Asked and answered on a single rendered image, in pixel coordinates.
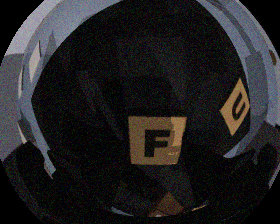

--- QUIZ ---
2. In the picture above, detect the brown board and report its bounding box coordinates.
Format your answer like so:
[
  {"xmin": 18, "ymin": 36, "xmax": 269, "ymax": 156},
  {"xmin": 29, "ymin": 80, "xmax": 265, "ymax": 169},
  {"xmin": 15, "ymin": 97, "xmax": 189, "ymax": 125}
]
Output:
[{"xmin": 141, "ymin": 192, "xmax": 185, "ymax": 217}]

